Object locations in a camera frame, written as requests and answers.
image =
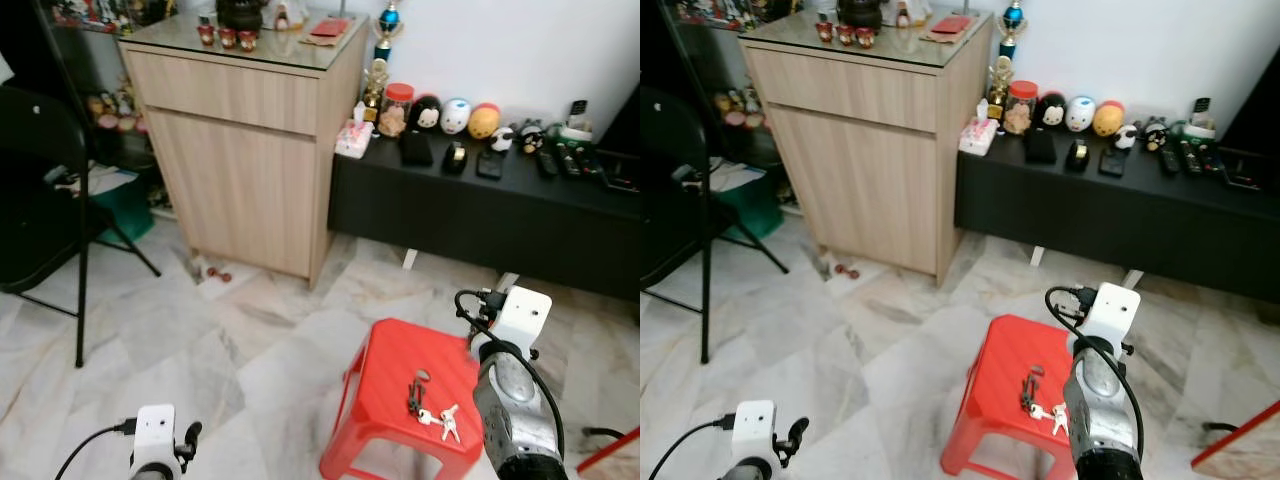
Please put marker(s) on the white robed figurine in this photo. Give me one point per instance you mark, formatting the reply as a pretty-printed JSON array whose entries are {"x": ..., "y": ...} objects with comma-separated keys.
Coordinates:
[
  {"x": 288, "y": 15},
  {"x": 910, "y": 13}
]

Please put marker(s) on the small red cup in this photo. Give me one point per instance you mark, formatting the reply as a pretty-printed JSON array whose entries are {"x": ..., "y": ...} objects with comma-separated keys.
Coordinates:
[
  {"x": 247, "y": 41},
  {"x": 865, "y": 38},
  {"x": 227, "y": 38},
  {"x": 206, "y": 35},
  {"x": 824, "y": 31},
  {"x": 845, "y": 35}
]

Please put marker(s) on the clear jar with red lid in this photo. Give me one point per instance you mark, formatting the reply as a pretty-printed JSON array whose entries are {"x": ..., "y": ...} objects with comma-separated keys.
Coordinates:
[
  {"x": 1020, "y": 112},
  {"x": 396, "y": 115}
]

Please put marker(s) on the black round plush toy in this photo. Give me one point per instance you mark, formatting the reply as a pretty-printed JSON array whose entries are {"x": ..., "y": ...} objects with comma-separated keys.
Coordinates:
[
  {"x": 1050, "y": 110},
  {"x": 425, "y": 112}
]

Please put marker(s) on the black folding chair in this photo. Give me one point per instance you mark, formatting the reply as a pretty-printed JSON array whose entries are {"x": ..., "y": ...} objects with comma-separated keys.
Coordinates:
[
  {"x": 30, "y": 200},
  {"x": 665, "y": 200}
]

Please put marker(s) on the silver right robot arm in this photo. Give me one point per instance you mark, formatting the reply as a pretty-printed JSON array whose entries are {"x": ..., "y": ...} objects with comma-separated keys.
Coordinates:
[
  {"x": 510, "y": 410},
  {"x": 1095, "y": 410}
]

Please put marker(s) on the black incense pot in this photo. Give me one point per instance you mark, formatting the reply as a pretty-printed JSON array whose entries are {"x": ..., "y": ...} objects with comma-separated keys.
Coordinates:
[
  {"x": 241, "y": 14},
  {"x": 860, "y": 13}
]

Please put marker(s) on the black display shelf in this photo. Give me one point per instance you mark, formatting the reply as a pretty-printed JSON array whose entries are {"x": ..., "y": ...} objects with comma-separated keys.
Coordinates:
[
  {"x": 720, "y": 60},
  {"x": 110, "y": 70}
]

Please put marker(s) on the small black flat device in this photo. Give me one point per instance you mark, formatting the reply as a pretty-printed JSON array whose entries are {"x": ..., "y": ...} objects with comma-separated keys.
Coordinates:
[
  {"x": 1112, "y": 162},
  {"x": 489, "y": 165}
]

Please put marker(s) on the black television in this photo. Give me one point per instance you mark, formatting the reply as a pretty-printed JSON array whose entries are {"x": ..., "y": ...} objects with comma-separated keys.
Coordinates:
[
  {"x": 1258, "y": 115},
  {"x": 625, "y": 125}
]

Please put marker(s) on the small panda figure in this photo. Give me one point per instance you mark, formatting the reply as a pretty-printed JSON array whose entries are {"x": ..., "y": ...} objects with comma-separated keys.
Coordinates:
[
  {"x": 1126, "y": 137},
  {"x": 501, "y": 140}
]

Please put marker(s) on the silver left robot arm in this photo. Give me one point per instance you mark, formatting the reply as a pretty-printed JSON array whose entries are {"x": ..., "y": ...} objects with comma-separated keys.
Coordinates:
[
  {"x": 745, "y": 472},
  {"x": 150, "y": 474}
]

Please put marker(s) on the light wooden cabinet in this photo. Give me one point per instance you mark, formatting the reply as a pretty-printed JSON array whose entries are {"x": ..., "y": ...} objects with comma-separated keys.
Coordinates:
[
  {"x": 860, "y": 170},
  {"x": 240, "y": 170}
]

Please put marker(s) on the small gold trophy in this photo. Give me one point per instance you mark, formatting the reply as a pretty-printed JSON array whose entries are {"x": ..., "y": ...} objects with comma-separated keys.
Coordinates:
[
  {"x": 376, "y": 90},
  {"x": 1000, "y": 85}
]

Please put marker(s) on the small pastel toys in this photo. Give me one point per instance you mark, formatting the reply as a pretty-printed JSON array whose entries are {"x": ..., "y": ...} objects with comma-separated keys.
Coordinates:
[
  {"x": 738, "y": 108},
  {"x": 112, "y": 115}
]

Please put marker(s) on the black remote control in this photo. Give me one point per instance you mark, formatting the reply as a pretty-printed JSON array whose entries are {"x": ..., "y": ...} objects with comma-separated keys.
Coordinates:
[
  {"x": 589, "y": 160},
  {"x": 1170, "y": 161},
  {"x": 547, "y": 164},
  {"x": 1212, "y": 156},
  {"x": 1191, "y": 157},
  {"x": 567, "y": 160}
]

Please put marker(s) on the bunch of keys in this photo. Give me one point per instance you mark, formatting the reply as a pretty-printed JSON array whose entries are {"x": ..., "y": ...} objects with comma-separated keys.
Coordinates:
[
  {"x": 1060, "y": 418},
  {"x": 448, "y": 420}
]

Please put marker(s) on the black tape dispenser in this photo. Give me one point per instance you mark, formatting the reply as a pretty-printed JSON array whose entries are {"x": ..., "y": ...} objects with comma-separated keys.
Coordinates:
[
  {"x": 455, "y": 158},
  {"x": 1077, "y": 155}
]

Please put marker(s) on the red plastic stool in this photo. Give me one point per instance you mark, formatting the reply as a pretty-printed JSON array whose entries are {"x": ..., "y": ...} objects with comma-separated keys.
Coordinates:
[
  {"x": 1000, "y": 380},
  {"x": 395, "y": 380}
]

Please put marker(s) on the colourful figurine row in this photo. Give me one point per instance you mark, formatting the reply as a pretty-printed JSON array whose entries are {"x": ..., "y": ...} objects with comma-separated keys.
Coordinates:
[
  {"x": 100, "y": 14},
  {"x": 715, "y": 12}
]

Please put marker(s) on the black white plush toy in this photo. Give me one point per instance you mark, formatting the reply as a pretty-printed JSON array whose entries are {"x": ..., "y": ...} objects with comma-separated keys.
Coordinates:
[
  {"x": 1155, "y": 133},
  {"x": 531, "y": 137}
]

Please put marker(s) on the red edged board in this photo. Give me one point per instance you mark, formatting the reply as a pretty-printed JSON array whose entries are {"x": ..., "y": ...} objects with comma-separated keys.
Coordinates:
[
  {"x": 1245, "y": 450},
  {"x": 615, "y": 462}
]

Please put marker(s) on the small red floor object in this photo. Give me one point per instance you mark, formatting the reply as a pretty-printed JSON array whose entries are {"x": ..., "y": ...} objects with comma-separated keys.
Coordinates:
[
  {"x": 218, "y": 274},
  {"x": 846, "y": 271}
]

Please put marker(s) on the orange round plush toy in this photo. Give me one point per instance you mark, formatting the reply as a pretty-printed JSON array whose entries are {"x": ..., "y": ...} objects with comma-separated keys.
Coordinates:
[
  {"x": 1108, "y": 120},
  {"x": 484, "y": 122}
]

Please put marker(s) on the green white phone holder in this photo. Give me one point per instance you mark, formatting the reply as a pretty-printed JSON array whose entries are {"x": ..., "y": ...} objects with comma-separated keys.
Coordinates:
[
  {"x": 576, "y": 128},
  {"x": 1200, "y": 126}
]

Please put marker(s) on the red envelope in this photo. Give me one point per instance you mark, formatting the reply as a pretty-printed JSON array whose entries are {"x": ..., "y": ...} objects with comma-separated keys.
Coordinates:
[
  {"x": 330, "y": 28},
  {"x": 952, "y": 25}
]

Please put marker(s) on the pink tissue box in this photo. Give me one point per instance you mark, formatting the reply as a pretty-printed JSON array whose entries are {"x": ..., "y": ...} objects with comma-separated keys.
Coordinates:
[
  {"x": 352, "y": 140},
  {"x": 977, "y": 135}
]

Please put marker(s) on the green plastic basin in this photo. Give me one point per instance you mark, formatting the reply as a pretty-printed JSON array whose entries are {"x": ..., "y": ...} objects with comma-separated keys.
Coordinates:
[
  {"x": 125, "y": 215},
  {"x": 755, "y": 205}
]

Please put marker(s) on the white round plush toy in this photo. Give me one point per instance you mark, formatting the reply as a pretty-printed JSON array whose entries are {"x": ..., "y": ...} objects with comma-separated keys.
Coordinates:
[
  {"x": 455, "y": 116},
  {"x": 1079, "y": 113}
]

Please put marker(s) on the white papers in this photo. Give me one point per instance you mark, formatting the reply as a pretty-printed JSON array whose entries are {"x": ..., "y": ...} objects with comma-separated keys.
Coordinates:
[
  {"x": 100, "y": 180},
  {"x": 735, "y": 177}
]

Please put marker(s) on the black low console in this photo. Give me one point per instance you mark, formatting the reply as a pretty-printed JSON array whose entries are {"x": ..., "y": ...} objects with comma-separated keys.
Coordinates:
[
  {"x": 480, "y": 220},
  {"x": 1100, "y": 215}
]

